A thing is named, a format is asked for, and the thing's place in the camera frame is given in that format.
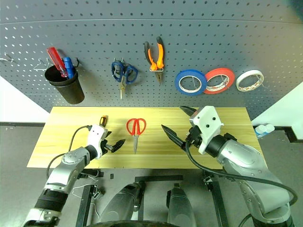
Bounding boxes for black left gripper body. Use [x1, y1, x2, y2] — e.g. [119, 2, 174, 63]
[100, 136, 116, 156]

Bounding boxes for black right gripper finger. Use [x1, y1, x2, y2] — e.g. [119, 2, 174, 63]
[161, 124, 187, 148]
[179, 105, 199, 117]

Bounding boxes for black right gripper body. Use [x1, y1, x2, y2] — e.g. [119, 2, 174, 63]
[182, 126, 204, 148]

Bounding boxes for blue tape roll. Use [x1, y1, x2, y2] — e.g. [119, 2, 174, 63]
[174, 69, 208, 96]

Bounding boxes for orange and black needle-nose pliers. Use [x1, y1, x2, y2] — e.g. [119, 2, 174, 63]
[143, 36, 165, 85]

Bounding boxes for grey pegboard wall panel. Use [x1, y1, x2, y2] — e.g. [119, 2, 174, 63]
[0, 0, 303, 121]

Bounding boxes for red tape roll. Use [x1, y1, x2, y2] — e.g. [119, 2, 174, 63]
[204, 67, 236, 95]

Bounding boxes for black plastic cup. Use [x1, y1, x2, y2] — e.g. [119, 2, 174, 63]
[44, 65, 85, 105]

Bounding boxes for dark grey rounded shape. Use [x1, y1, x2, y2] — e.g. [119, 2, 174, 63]
[98, 181, 145, 224]
[166, 183, 197, 225]

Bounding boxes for white tape roll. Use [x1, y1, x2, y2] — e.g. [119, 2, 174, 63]
[235, 70, 265, 92]

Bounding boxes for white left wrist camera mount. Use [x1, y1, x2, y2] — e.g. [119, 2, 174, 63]
[86, 124, 107, 158]

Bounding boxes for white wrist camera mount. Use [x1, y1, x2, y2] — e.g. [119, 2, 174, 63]
[189, 105, 224, 155]
[86, 124, 107, 158]

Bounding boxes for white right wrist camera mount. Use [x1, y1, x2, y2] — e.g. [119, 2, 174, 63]
[189, 105, 224, 155]

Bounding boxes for red-handled scissors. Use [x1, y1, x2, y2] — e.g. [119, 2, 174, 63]
[126, 118, 147, 155]

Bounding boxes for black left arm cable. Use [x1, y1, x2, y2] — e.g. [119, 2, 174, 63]
[46, 125, 92, 179]

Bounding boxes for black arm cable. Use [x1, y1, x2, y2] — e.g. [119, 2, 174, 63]
[185, 140, 298, 227]
[46, 125, 92, 179]

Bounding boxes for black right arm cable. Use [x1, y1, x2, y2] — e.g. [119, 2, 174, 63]
[185, 140, 298, 227]

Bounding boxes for black metal table frame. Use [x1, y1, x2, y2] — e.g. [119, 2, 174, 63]
[75, 175, 229, 227]

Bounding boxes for thin white wire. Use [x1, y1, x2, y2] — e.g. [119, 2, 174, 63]
[71, 176, 100, 219]

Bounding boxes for blue-handled scissors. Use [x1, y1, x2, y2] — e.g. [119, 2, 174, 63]
[111, 58, 139, 100]

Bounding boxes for blue-handled screwdriver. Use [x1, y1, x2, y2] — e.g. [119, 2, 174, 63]
[63, 56, 74, 80]

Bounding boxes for silver wire pegboard hook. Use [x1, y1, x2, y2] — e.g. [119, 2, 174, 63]
[33, 58, 52, 71]
[0, 53, 15, 64]

